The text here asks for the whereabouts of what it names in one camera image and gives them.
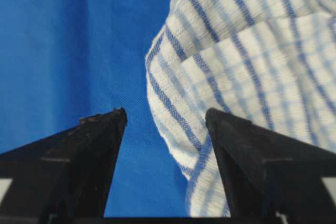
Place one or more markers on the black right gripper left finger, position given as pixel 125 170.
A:
pixel 63 178

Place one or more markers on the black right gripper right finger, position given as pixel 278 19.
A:
pixel 269 177

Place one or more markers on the white blue striped towel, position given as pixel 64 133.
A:
pixel 268 61

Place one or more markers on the blue table cloth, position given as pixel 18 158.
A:
pixel 62 60

